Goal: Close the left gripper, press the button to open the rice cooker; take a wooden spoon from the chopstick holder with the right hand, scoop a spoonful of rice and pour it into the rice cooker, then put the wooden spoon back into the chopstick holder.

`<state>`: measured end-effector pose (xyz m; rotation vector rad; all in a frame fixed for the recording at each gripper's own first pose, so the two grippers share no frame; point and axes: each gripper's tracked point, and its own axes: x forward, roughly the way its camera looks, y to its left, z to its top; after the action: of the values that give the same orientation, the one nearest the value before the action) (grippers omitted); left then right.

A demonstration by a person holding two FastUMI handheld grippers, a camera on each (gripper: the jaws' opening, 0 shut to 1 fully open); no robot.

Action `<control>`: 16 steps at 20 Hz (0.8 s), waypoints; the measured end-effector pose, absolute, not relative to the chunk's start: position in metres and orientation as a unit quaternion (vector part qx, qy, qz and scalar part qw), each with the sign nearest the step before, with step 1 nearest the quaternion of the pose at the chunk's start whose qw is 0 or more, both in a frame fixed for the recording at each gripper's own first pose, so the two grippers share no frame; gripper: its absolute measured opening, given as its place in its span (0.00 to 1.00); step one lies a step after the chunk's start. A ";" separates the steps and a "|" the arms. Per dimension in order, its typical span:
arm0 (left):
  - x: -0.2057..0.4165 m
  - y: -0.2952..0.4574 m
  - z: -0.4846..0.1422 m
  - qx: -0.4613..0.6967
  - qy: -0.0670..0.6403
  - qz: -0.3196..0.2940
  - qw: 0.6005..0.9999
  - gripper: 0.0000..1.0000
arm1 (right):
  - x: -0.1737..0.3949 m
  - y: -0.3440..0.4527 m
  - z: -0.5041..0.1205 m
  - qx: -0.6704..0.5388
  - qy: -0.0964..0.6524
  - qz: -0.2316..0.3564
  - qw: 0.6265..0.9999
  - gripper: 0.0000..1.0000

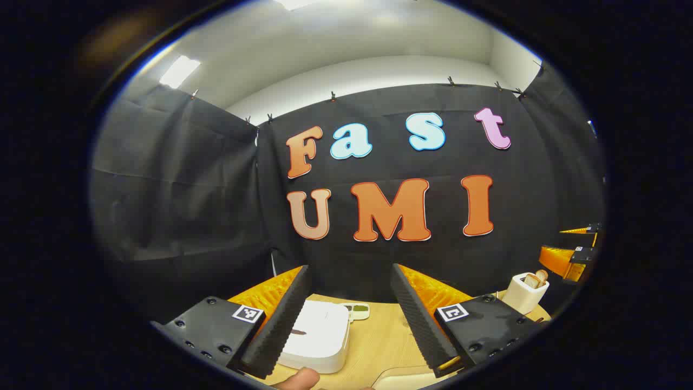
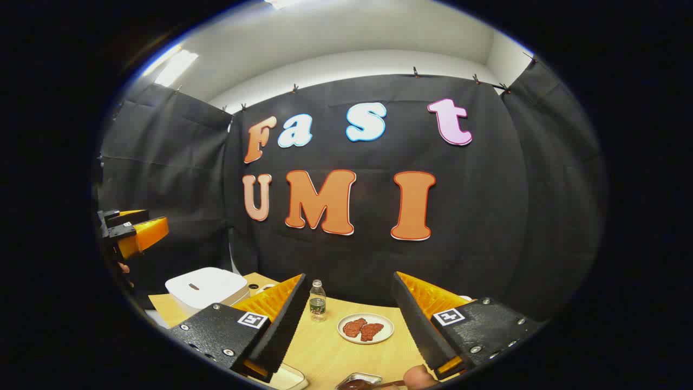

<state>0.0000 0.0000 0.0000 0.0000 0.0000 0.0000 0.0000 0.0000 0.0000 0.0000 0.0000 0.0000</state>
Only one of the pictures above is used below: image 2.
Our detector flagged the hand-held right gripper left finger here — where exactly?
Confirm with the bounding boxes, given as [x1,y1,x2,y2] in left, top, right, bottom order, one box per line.
[169,274,310,384]

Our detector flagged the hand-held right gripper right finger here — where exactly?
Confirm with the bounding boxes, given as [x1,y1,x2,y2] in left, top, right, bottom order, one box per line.
[391,271,546,381]

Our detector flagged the wire chopstick holder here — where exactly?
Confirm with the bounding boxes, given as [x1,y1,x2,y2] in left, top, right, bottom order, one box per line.
[335,372,383,390]

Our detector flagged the white rice cooker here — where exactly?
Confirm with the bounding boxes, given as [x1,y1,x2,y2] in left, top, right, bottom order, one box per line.
[165,267,251,316]

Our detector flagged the white rice container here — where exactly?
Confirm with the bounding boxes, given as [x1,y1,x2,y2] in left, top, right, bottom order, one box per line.
[270,364,309,390]

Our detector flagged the clear plastic water bottle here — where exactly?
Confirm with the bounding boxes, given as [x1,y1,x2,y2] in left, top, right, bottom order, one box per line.
[309,279,327,322]

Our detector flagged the white round plate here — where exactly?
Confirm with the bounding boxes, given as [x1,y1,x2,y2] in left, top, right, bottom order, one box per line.
[337,313,395,345]

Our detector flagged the ceiling light panel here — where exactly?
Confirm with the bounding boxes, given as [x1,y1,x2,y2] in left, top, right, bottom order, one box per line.
[154,50,199,87]

